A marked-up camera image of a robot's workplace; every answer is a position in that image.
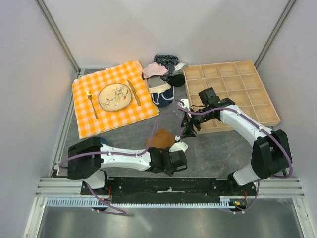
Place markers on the grey cable duct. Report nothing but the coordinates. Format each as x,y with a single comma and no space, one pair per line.
94,203

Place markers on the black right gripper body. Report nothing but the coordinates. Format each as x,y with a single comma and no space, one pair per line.
196,120

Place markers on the orange checkered cloth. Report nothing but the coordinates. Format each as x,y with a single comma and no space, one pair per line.
87,124

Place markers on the navy blue underwear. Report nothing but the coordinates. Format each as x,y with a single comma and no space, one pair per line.
163,99

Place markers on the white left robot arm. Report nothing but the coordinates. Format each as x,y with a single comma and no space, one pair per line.
87,158

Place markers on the striped dark underwear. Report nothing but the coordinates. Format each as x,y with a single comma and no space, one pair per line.
168,61

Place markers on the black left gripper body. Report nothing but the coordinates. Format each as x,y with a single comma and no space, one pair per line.
170,171

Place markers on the wooden compartment tray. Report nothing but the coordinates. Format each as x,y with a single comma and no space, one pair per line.
238,81

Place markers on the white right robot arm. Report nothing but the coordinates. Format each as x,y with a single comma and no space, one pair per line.
270,149

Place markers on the brown underwear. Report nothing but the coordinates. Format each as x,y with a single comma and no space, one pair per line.
161,140

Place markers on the grey beige underwear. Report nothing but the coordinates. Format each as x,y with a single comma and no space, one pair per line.
157,85

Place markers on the blue bowl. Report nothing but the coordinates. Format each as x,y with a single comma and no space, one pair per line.
102,140

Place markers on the white grey underwear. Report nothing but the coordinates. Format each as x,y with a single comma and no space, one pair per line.
179,68

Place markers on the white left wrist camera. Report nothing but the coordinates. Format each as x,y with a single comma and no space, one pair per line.
178,146

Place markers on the gold fork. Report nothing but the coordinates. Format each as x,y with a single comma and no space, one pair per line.
89,96

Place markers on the beige floral plate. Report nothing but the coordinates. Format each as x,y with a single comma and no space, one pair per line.
115,97

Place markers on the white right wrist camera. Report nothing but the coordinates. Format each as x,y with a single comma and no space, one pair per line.
184,105

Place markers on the black underwear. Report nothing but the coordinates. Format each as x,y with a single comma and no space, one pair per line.
177,80

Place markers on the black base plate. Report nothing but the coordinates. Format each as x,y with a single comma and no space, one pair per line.
147,189

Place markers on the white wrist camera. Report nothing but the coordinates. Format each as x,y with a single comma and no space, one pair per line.
178,146
184,105

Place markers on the pink underwear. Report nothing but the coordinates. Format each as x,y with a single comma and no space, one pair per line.
154,69

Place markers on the gold knife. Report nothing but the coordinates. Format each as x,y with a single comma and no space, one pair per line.
134,92

